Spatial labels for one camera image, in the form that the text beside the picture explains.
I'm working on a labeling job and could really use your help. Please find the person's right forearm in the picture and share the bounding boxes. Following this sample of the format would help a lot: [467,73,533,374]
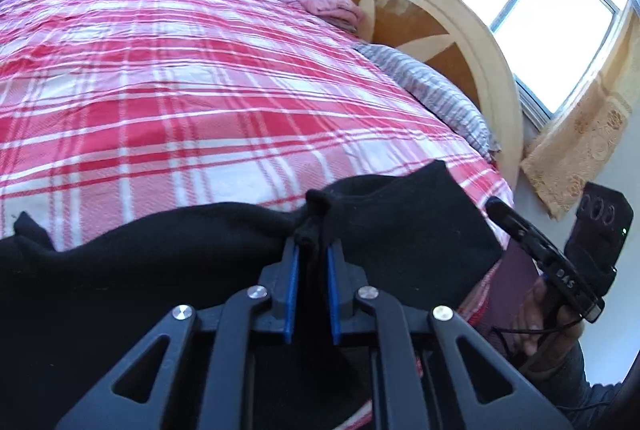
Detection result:
[522,340,626,430]

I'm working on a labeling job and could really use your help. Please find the black pants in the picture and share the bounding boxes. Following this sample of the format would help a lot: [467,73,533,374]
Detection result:
[0,160,503,430]

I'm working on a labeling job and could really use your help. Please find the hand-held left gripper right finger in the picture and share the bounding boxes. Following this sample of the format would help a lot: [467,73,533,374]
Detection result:
[327,239,573,430]

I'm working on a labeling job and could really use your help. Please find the person's right hand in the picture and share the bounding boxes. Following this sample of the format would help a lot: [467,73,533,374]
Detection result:
[517,276,584,369]

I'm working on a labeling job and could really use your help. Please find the yellow patterned curtain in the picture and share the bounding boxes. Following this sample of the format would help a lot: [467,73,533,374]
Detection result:
[520,4,640,221]

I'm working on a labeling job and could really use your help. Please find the bed with red plaid sheet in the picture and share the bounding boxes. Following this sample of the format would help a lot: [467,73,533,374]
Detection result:
[0,0,516,336]

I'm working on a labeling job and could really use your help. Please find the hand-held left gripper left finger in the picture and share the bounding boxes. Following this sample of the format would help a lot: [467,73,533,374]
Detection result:
[55,237,301,430]

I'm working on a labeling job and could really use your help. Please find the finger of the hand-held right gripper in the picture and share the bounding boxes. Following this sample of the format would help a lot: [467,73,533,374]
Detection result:
[486,198,557,269]

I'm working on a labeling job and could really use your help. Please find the cream and wood headboard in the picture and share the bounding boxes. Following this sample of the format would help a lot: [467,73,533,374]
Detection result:
[324,0,525,191]

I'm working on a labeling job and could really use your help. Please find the black cable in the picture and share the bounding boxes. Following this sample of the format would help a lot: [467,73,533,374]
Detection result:
[491,317,588,363]

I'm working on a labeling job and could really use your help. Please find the striped pillow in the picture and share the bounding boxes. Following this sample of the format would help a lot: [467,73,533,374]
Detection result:
[354,42,501,161]

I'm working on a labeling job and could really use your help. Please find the large sliding window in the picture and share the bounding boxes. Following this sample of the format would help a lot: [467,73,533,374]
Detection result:
[457,0,636,131]

